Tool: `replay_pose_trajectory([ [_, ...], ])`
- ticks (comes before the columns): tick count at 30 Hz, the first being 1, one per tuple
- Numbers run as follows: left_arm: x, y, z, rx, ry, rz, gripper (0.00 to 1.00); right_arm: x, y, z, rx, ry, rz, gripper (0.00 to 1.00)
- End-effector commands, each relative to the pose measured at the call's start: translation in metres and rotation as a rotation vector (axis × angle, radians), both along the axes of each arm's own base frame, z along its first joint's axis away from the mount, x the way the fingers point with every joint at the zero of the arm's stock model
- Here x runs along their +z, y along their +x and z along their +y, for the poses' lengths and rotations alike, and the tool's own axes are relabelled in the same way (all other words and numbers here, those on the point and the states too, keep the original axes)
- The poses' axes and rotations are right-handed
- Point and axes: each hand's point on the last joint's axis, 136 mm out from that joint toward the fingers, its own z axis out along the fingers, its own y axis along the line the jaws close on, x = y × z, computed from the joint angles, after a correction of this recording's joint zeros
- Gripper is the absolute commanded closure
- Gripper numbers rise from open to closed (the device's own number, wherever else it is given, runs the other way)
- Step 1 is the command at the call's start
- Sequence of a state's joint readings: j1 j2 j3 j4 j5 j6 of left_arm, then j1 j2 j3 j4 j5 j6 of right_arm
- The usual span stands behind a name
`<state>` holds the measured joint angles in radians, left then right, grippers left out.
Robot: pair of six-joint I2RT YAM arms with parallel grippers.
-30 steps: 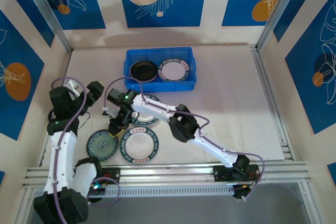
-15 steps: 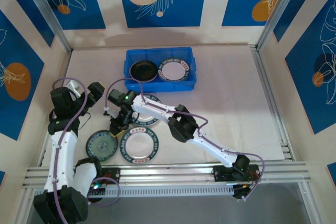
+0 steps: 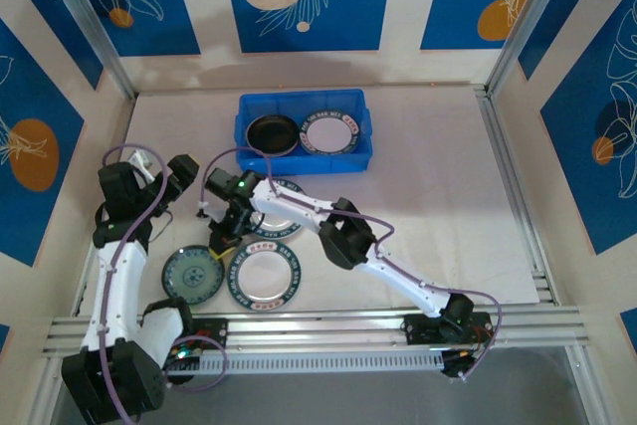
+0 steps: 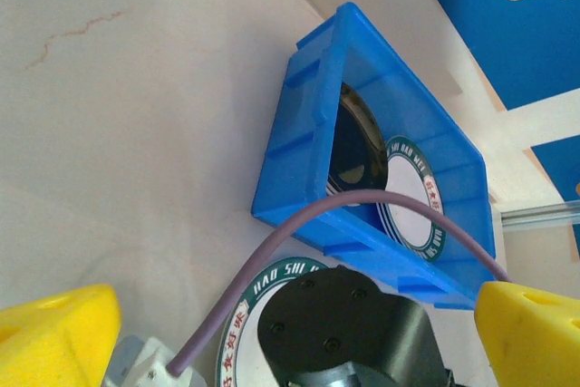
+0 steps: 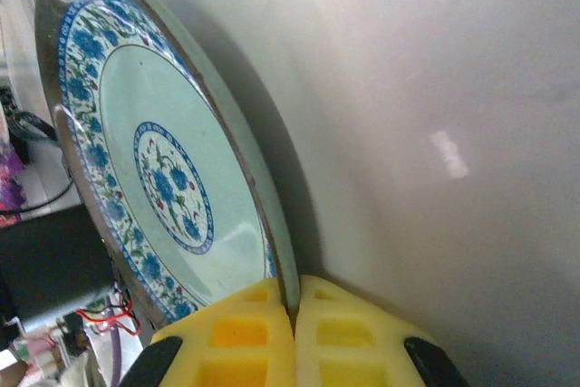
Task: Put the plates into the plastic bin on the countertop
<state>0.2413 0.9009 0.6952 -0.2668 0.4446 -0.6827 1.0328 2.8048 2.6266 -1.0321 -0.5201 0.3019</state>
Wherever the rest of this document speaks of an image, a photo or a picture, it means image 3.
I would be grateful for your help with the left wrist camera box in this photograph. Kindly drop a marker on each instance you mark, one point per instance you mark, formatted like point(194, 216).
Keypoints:
point(142, 162)

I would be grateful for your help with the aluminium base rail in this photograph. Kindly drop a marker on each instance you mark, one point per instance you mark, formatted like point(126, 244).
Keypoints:
point(318, 330)

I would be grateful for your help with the black connector module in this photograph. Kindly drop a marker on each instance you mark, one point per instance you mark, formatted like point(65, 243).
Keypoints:
point(463, 362)
point(184, 358)

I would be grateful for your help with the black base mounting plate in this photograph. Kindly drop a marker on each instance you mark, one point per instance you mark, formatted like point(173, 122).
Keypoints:
point(418, 329)
point(214, 333)

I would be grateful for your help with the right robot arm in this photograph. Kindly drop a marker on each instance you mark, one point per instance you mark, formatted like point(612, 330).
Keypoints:
point(398, 276)

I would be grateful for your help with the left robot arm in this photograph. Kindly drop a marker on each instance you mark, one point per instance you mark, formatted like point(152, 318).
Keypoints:
point(119, 285)

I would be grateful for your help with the blue plastic bin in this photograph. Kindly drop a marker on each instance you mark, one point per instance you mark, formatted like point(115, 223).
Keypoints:
point(303, 166)

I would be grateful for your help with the aluminium frame post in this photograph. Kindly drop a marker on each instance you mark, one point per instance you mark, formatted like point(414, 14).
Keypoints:
point(528, 17)
point(87, 17)

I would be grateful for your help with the green-rimmed lettered plate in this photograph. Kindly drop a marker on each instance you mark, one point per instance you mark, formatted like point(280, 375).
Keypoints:
point(266, 276)
point(278, 227)
point(328, 134)

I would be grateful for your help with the aluminium side rail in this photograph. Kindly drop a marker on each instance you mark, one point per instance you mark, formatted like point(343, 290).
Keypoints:
point(507, 171)

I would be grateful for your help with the blue-green patterned plate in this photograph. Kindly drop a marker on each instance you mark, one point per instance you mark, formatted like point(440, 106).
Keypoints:
point(193, 276)

